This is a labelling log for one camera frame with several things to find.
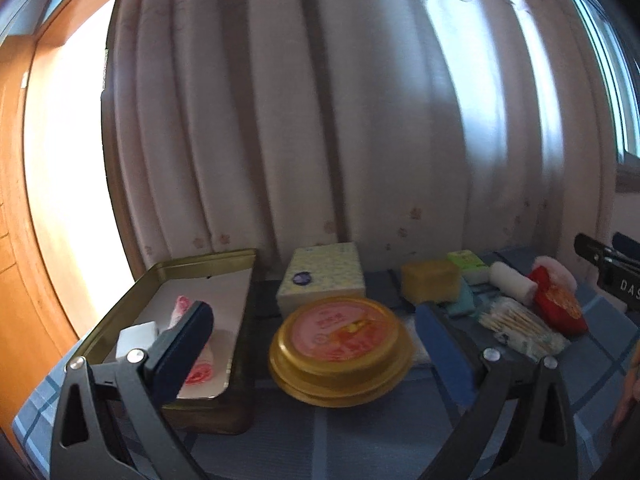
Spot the yellow sponge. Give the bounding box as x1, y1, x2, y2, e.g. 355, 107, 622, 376
401, 259, 461, 305

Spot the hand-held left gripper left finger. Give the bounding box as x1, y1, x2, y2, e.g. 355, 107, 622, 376
50, 300, 216, 480

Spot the blue checked tablecloth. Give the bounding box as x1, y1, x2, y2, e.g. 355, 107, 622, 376
12, 245, 640, 480

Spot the gold tin box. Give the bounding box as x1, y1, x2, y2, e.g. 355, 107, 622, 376
75, 248, 258, 435

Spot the window frame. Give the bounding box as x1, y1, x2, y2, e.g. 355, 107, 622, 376
555, 0, 640, 161

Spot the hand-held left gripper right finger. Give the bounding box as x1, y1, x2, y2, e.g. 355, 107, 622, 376
415, 302, 576, 480

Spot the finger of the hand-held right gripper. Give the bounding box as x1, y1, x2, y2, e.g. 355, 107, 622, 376
575, 232, 640, 311

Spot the white paper liner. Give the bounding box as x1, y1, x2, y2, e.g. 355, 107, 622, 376
102, 267, 253, 401

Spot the person's right forearm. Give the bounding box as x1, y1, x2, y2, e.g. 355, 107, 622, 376
614, 360, 640, 431

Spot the red fabric pouch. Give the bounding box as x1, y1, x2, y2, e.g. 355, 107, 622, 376
530, 266, 589, 335

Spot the white floral curtain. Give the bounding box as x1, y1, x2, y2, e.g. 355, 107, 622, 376
102, 0, 626, 286

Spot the pink and white towel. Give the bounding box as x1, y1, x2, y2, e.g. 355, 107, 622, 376
170, 296, 228, 388

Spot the bag of cotton swabs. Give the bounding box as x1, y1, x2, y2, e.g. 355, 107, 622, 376
475, 296, 571, 361

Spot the small white box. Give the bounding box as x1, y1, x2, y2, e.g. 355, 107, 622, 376
116, 322, 161, 361

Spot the white bandage roll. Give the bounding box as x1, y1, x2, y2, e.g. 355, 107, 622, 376
489, 261, 538, 306

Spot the patterned tissue pack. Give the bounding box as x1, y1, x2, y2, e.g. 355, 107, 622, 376
276, 242, 367, 318

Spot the teal sponge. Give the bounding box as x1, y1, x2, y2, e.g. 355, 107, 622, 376
445, 277, 476, 317

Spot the wooden door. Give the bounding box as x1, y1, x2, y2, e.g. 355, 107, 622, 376
0, 0, 116, 431

